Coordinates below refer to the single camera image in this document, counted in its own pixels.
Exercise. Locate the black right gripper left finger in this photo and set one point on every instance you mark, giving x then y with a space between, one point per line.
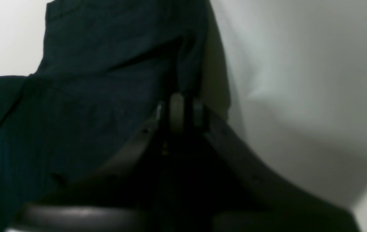
116 197

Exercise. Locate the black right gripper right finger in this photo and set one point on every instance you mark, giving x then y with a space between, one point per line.
283 206

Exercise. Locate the black T-shirt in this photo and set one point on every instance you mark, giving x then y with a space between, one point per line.
106 65

